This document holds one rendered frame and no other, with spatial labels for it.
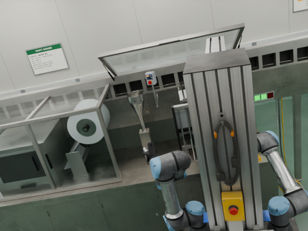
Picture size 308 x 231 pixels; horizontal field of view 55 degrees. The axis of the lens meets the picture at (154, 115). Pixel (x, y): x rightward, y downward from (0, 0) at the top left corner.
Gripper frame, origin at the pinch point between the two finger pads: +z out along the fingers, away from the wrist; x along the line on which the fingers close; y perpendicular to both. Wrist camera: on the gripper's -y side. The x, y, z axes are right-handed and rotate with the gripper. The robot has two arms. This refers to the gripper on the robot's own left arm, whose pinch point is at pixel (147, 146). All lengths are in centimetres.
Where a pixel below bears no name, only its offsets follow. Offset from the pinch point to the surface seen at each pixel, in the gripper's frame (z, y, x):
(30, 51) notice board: 338, -35, -115
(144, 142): 38.0, 15.9, 5.5
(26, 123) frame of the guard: 32, -23, -87
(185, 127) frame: 11.8, -4.7, 36.2
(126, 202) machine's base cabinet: 13, 56, -20
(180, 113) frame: 12.3, -17.4, 32.5
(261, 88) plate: 32, -20, 119
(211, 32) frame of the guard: 5, -79, 56
